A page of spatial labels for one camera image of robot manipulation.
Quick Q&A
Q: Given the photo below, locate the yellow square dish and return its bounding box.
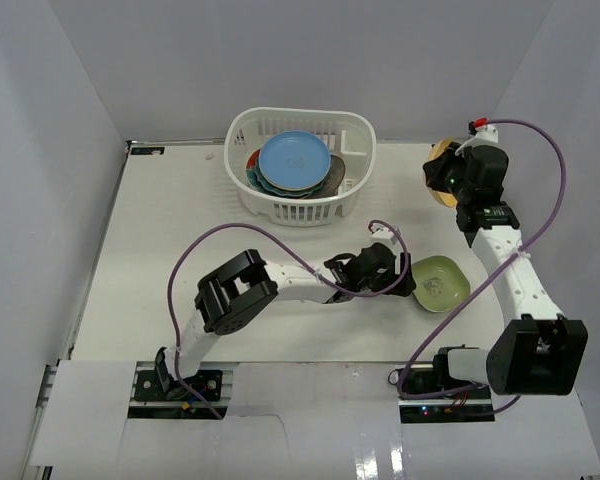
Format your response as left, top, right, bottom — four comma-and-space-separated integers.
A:
423, 138, 460, 208

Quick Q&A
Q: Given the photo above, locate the green square dish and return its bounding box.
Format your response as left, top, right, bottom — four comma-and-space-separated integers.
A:
412, 255, 471, 313

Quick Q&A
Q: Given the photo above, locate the grey deer pattern plate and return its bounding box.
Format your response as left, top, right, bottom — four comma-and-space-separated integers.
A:
320, 155, 346, 198

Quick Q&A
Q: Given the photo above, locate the round yellow plate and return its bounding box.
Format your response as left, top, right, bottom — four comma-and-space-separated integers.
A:
260, 179, 325, 198

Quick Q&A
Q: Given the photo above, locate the round light blue plate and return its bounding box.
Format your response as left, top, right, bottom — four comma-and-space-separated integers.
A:
257, 130, 331, 191

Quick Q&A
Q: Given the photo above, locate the teal scalloped plate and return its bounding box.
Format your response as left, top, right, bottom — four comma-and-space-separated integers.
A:
247, 164, 326, 200

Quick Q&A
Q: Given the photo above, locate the red teal floral plate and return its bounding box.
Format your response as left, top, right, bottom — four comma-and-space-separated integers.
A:
246, 149, 260, 171

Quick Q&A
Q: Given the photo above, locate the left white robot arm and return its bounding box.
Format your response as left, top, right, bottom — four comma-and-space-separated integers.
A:
155, 242, 416, 400

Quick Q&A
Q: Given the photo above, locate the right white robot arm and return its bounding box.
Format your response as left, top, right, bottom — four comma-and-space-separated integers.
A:
423, 140, 588, 399

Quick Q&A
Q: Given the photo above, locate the white plastic dish basket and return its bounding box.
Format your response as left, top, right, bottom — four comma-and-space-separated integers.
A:
224, 107, 376, 227

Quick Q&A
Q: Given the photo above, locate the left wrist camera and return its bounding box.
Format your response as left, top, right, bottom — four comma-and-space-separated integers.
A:
370, 224, 399, 248

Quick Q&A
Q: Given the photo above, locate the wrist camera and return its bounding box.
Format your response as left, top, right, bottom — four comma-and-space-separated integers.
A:
370, 224, 399, 248
455, 118, 499, 156

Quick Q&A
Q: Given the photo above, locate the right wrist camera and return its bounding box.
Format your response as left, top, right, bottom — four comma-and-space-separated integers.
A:
455, 118, 499, 156

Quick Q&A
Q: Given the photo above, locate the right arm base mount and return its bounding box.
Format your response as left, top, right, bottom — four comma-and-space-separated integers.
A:
398, 364, 495, 425

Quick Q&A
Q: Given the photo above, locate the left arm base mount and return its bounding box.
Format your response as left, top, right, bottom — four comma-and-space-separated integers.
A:
127, 368, 231, 420

